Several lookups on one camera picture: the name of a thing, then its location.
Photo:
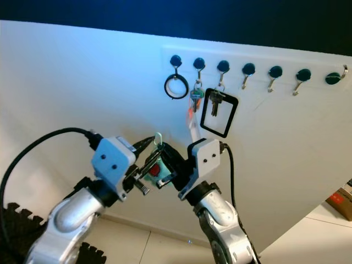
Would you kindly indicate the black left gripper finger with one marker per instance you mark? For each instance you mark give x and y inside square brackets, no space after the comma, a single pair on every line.
[149,157]

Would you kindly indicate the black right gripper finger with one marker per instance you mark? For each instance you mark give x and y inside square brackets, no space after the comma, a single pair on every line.
[170,183]
[175,157]

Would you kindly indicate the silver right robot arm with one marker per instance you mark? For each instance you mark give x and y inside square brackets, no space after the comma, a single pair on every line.
[220,225]

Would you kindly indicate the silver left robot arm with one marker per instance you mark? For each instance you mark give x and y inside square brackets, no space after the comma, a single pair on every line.
[74,217]

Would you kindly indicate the white hook board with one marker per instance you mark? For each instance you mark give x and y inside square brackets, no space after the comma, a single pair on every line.
[88,82]

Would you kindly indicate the clear red key tag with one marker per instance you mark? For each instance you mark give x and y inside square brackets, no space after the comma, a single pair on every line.
[191,124]

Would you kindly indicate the green capped key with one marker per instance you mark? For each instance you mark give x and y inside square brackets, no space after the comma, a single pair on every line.
[196,94]

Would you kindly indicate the black foam puzzle mat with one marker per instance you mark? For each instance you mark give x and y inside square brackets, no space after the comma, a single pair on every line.
[16,236]

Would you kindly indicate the cardboard box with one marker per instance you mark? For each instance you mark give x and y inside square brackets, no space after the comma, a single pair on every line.
[340,202]

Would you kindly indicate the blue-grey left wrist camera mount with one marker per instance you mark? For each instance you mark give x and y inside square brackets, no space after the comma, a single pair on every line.
[114,159]

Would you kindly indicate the dark blue knob wall hook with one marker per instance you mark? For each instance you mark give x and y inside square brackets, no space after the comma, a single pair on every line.
[223,65]
[175,60]
[275,71]
[199,62]
[248,69]
[303,74]
[333,78]

